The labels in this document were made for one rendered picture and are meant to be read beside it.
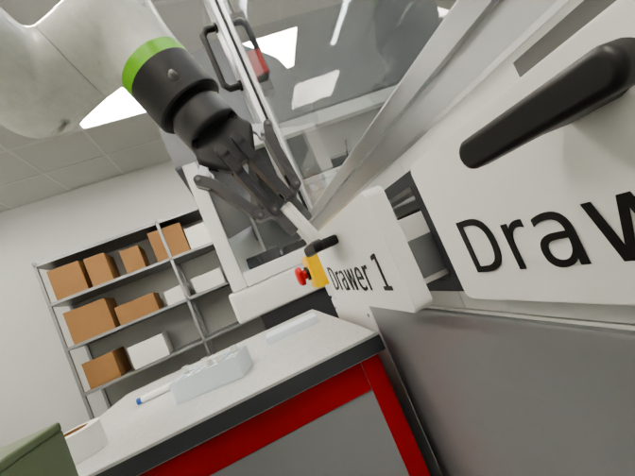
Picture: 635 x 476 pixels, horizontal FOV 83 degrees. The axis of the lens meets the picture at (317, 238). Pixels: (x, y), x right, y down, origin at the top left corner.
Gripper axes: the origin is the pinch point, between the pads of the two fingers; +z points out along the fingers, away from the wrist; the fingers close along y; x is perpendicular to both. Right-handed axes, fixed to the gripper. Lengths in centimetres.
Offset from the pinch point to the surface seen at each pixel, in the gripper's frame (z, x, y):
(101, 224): -178, -407, 87
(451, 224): 7.8, 22.4, -3.2
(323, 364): 16.1, -6.9, 9.9
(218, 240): -19, -77, 7
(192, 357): 10, -409, 115
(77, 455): 1.9, -14.9, 43.6
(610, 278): 11.9, 32.0, -1.6
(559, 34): 2.6, 33.3, -6.8
